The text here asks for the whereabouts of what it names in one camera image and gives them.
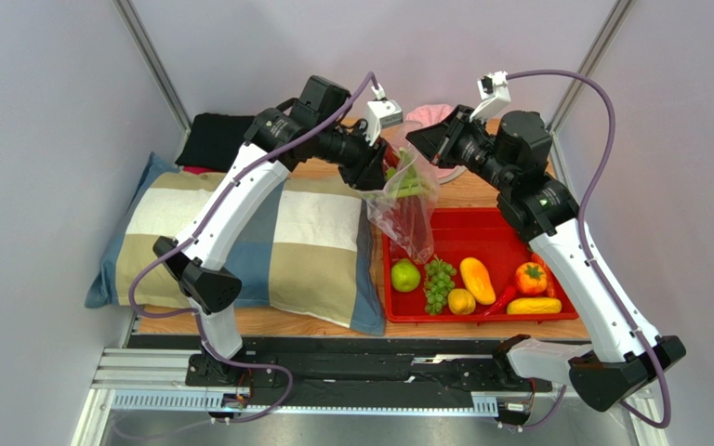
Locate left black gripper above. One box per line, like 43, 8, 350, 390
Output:
314, 123, 390, 195

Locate red toy lobster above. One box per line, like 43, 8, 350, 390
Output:
384, 145, 435, 261

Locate green toy apple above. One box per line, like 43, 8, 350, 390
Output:
390, 258, 421, 293

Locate clear zip top bag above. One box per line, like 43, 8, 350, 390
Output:
361, 121, 440, 264

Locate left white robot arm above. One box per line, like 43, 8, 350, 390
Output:
145, 73, 403, 365

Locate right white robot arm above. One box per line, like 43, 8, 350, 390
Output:
406, 106, 686, 412

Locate pink bucket hat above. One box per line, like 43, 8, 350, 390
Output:
405, 104, 463, 185

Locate plaid patchwork pillow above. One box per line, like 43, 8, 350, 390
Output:
85, 154, 385, 336

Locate green toy grapes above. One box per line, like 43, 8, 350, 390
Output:
423, 256, 456, 316

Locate orange toy mango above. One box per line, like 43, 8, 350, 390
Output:
459, 257, 496, 306

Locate black folded cloth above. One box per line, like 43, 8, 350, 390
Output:
175, 112, 255, 172

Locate red toy chili pepper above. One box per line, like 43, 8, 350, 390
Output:
481, 284, 518, 316

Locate yellow toy lemon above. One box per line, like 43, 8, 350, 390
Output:
447, 288, 476, 316

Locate orange toy tomato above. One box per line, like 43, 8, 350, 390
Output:
514, 262, 549, 296

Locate yellow toy banana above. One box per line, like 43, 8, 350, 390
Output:
506, 297, 562, 315

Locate toy carrot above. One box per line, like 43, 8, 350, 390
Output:
531, 253, 557, 298

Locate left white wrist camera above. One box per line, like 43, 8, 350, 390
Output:
363, 99, 403, 146

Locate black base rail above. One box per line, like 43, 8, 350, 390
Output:
109, 334, 553, 428

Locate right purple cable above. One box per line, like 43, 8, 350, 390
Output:
505, 69, 672, 429

